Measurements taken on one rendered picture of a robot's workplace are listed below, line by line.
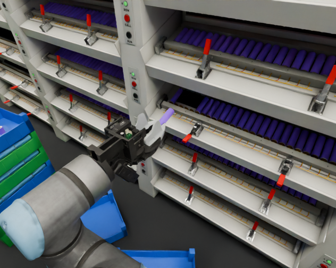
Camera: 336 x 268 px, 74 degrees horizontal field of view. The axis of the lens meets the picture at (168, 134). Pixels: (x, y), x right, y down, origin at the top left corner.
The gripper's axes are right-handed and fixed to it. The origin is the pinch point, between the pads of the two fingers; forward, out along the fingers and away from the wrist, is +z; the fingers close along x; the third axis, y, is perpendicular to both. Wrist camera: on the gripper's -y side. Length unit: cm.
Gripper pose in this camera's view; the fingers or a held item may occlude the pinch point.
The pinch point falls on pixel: (158, 127)
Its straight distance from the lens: 58.1
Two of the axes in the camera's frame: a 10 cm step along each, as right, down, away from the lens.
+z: 5.8, -5.3, 6.2
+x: -8.1, -3.8, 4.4
